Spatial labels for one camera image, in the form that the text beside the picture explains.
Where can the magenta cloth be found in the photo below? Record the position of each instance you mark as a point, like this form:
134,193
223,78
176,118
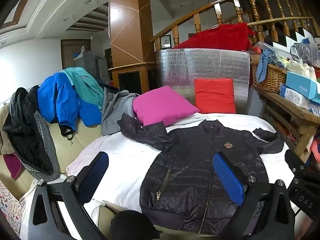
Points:
12,166

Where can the teal shirt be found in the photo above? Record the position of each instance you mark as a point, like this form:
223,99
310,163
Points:
85,85

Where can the red pillow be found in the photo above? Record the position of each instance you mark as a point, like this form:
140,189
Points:
215,96

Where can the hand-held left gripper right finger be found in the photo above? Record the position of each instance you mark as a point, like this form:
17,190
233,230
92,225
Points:
228,177

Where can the blue cloth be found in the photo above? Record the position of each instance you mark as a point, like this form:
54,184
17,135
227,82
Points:
265,62

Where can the silver foil insulation board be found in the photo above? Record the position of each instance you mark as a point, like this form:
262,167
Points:
200,63

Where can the wooden table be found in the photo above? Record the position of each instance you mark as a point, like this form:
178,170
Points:
287,105

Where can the white blanket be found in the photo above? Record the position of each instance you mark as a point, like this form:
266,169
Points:
127,160

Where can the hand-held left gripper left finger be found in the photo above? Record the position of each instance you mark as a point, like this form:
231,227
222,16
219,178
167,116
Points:
96,170

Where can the grey knitted sweater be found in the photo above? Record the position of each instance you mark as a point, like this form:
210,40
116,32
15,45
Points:
47,145

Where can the pink pillow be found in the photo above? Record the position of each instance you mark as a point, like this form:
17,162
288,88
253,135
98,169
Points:
162,105

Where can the wooden pillar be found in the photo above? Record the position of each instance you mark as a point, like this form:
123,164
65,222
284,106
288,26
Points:
127,30

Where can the framed picture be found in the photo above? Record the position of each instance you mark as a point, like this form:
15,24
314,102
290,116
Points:
165,42

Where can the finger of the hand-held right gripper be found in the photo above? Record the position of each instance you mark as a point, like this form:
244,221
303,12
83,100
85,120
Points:
295,163

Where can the beige bagged goods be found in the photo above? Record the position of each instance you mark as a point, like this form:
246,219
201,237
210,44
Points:
300,68

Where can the grey garment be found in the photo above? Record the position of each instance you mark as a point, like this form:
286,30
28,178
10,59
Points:
115,112

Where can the dark navy garment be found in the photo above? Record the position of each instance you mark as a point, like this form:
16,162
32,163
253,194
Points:
107,83

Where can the black quilted jacket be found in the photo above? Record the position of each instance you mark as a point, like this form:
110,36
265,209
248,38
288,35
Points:
190,170

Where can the patterned white cloth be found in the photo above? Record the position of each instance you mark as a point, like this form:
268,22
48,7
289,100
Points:
10,210

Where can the light blue cardboard box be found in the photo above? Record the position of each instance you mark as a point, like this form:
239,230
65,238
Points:
300,83

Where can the blue jacket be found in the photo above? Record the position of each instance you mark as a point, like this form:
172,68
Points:
62,100

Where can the wicker basket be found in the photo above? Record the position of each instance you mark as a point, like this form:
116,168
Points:
272,80

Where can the grey refrigerator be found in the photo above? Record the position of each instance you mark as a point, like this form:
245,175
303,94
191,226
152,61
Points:
87,65

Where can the dark plastic bag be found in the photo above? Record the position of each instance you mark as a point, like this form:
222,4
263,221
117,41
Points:
300,52

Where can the white tissue pack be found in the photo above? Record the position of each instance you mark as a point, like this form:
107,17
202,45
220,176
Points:
295,97

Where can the wooden stair railing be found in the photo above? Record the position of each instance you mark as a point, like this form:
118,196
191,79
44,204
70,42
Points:
225,2

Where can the large red cushion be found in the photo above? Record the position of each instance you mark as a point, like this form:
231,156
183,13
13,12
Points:
217,37

